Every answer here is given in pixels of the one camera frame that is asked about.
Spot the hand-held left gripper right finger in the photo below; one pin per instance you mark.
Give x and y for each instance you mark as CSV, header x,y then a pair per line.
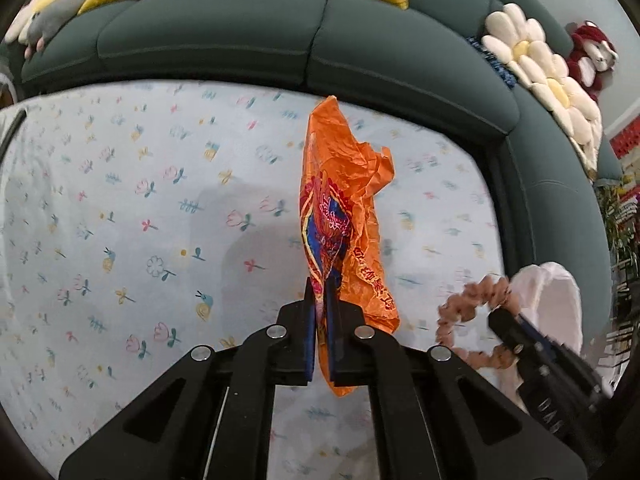
x,y
336,330

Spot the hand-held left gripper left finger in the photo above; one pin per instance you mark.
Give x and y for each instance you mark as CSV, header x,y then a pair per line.
x,y
311,335

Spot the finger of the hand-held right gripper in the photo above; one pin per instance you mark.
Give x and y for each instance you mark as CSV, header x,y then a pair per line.
x,y
510,332
542,337

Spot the pink ruffled scrunchie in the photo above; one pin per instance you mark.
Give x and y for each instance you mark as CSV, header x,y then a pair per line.
x,y
452,310

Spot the orange wrapper with blue print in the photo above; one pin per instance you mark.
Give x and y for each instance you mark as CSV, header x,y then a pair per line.
x,y
345,185

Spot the potted plant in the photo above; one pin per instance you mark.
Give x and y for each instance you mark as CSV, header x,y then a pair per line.
x,y
620,240

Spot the floral tablecloth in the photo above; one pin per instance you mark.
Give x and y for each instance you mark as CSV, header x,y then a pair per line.
x,y
125,210

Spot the white flower cushion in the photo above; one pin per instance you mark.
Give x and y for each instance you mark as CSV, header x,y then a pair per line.
x,y
45,2
515,30
575,110

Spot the blue patterned cloth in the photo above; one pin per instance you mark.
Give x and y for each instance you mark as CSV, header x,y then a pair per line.
x,y
495,62

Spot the dark green sofa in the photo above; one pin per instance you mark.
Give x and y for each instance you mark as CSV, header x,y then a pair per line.
x,y
400,60

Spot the red teddy bear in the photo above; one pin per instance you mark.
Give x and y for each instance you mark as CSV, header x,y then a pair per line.
x,y
585,40

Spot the black pen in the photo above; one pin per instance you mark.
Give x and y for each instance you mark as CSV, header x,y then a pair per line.
x,y
12,130

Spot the red wall decoration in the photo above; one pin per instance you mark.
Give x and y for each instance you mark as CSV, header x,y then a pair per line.
x,y
627,140

